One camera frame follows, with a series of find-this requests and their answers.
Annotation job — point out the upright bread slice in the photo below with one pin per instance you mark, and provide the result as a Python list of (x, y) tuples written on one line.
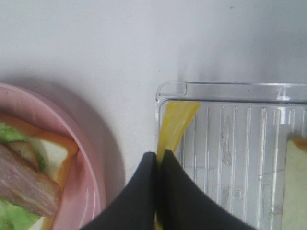
[(295, 192)]

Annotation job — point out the pink bacon strip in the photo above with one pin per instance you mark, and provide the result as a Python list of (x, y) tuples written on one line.
[(24, 186)]

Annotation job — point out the pink round plate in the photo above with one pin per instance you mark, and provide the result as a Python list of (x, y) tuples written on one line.
[(84, 195)]

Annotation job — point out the yellow cheese slice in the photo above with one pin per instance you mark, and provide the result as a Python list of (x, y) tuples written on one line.
[(177, 117)]

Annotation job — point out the green lettuce leaf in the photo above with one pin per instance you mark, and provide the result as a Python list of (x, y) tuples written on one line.
[(14, 217)]

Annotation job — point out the bread slice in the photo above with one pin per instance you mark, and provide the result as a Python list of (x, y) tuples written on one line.
[(295, 192), (54, 153)]

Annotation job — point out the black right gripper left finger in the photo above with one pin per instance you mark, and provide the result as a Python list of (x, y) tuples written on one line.
[(134, 208)]

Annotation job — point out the clear right plastic container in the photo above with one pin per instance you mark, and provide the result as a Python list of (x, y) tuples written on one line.
[(234, 148)]

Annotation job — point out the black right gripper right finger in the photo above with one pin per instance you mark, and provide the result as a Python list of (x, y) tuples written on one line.
[(185, 207)]

